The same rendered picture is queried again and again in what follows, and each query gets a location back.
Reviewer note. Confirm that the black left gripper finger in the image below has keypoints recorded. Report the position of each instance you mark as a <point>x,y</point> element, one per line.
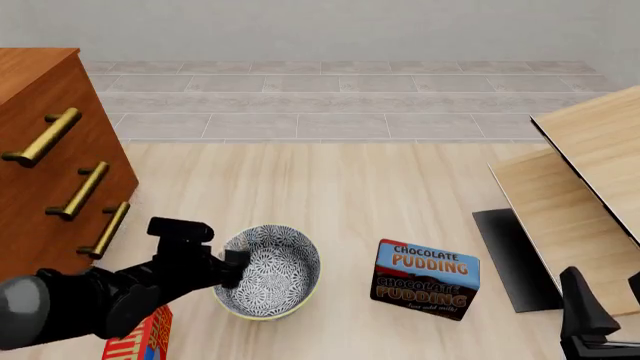
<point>235,272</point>

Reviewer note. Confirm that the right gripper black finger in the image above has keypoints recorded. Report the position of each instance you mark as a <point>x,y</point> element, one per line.
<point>636,288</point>
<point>582,307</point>

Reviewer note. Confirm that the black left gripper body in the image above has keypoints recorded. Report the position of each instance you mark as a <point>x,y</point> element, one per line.
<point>212,268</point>

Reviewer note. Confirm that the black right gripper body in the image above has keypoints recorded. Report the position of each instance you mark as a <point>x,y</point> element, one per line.
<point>600,348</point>

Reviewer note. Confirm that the black white patterned bowl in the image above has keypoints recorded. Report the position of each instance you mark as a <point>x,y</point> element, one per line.
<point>280,270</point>

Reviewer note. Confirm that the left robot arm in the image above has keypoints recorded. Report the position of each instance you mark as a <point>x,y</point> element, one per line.
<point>110,296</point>

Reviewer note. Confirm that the brown wooden cabinet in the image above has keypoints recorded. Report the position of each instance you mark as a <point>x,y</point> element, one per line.
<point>35,93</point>

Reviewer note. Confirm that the flat black panel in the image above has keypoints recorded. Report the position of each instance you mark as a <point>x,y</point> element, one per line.
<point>510,258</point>

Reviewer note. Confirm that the red printed food box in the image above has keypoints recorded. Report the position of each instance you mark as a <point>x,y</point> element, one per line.
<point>145,337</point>

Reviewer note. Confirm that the pale wood board black-edged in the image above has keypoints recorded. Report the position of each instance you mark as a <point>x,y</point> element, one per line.
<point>600,150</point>

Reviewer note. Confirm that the chocolate pudding box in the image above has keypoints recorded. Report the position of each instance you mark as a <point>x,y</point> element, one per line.
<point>425,279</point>

